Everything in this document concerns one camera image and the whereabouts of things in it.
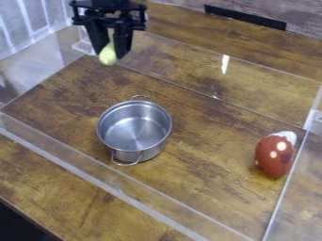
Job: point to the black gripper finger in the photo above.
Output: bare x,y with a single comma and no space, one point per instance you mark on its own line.
123,41
98,34

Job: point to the small steel pot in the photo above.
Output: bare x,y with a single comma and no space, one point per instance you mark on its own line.
134,129

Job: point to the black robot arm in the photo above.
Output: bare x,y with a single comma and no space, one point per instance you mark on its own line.
111,20

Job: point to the clear acrylic triangle stand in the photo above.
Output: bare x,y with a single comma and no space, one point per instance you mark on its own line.
83,45

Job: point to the black bar on wall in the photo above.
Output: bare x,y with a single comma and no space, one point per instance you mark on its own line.
253,19

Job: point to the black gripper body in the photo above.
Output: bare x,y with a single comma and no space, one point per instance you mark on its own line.
109,13

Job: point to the red spotted toy mushroom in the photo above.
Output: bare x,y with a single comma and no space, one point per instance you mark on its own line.
274,152

